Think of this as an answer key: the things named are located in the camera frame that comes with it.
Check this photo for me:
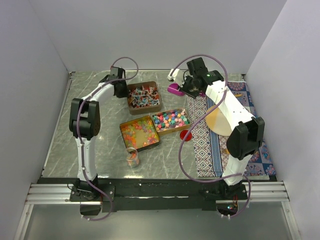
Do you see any purple plastic scoop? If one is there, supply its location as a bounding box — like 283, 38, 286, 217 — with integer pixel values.
167, 83, 185, 97

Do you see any lollipop tin box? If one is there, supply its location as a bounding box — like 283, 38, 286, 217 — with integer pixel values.
127, 81, 163, 115

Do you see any red jar lid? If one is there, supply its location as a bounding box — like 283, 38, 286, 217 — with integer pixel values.
179, 129, 193, 142

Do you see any glass jar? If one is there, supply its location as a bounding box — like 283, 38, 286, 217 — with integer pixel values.
126, 147, 140, 168

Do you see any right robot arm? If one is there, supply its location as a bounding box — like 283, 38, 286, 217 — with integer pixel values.
182, 54, 265, 200

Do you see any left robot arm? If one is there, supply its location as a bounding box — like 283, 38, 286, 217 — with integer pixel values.
69, 66, 128, 201

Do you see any pastel star candy tin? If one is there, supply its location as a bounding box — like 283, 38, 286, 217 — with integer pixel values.
151, 108, 191, 136

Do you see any yellow cream plate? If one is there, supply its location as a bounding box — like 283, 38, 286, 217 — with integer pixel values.
205, 107, 232, 137

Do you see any translucent star candy tin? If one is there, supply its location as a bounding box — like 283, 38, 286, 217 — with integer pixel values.
119, 115, 161, 152

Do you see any patterned placemat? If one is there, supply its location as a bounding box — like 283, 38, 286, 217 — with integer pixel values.
187, 81, 276, 178

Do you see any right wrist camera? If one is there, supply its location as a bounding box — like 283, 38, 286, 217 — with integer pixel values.
167, 68, 185, 86

